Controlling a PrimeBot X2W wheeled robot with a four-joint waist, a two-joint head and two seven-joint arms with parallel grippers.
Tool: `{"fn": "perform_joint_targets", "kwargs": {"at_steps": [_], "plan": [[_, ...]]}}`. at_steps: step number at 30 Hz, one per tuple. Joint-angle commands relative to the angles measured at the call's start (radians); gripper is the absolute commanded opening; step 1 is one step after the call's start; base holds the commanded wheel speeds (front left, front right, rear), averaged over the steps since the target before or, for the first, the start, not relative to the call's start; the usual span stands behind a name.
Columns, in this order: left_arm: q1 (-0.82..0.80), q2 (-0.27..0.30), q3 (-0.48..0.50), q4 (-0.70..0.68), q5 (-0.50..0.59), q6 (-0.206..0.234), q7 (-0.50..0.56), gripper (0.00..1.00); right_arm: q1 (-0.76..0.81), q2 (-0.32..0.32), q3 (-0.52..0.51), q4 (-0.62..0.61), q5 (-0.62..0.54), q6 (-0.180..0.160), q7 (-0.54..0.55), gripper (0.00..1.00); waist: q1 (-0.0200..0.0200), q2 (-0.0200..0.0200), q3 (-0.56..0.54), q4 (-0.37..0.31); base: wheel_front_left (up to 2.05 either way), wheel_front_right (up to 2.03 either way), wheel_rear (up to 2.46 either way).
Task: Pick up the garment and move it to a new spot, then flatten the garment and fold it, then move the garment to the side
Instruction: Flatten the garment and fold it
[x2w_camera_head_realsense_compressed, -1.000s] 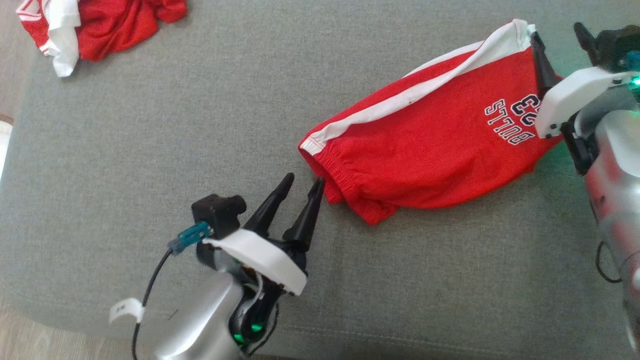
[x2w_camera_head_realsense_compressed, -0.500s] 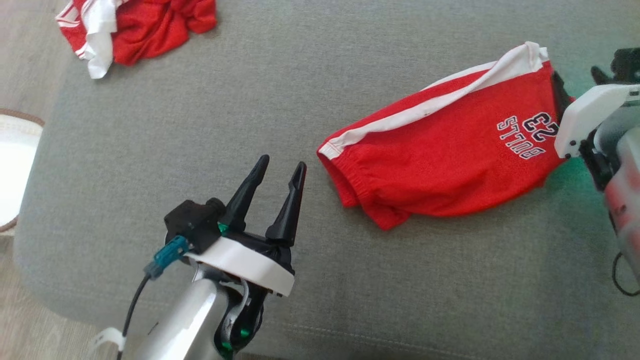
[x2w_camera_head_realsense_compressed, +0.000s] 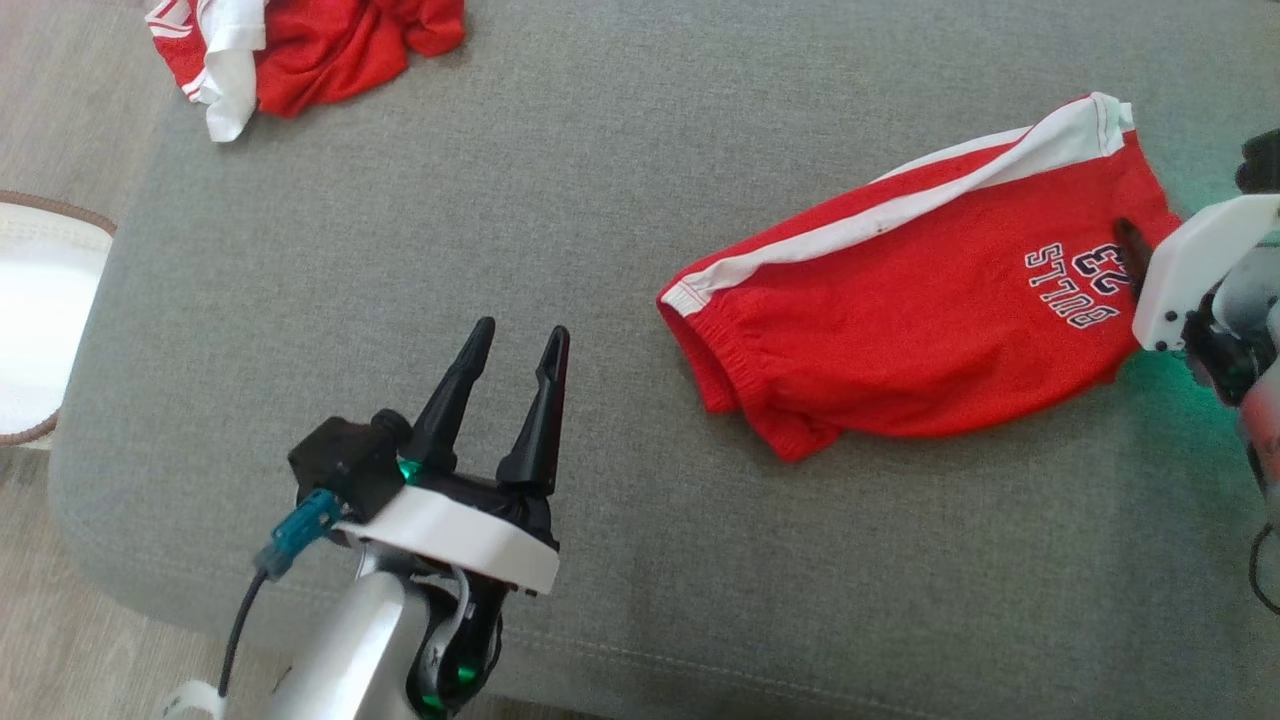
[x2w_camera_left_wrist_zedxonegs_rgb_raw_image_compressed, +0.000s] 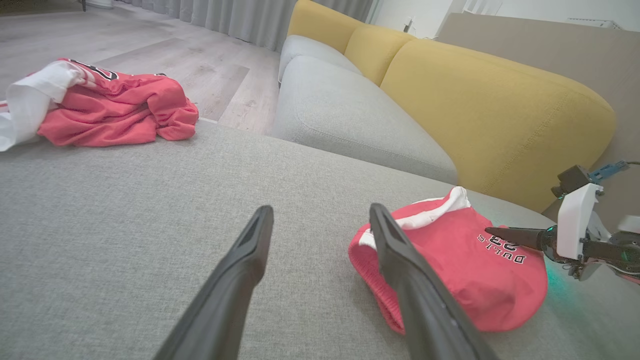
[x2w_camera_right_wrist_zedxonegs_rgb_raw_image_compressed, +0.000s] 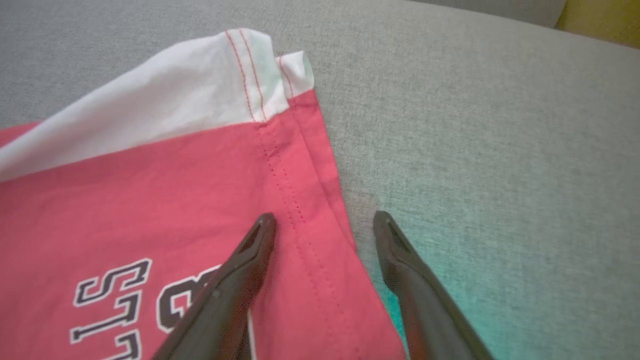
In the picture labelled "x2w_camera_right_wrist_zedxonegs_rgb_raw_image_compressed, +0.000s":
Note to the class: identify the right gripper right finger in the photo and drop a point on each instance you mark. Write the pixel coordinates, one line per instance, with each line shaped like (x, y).
(425, 305)

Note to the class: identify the grey fabric sofa seat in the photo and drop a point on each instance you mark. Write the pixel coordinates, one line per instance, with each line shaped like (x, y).
(500, 165)

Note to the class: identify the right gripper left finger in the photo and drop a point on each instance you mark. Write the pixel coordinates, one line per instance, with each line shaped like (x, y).
(225, 300)

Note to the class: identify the red white basketball jersey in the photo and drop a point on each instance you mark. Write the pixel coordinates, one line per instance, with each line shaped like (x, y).
(150, 200)

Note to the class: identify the grey sofa back cushion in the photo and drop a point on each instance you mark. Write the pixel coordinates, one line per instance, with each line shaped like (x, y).
(500, 10)

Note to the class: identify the yellow object behind sofa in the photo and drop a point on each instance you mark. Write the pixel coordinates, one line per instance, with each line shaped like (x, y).
(600, 20)

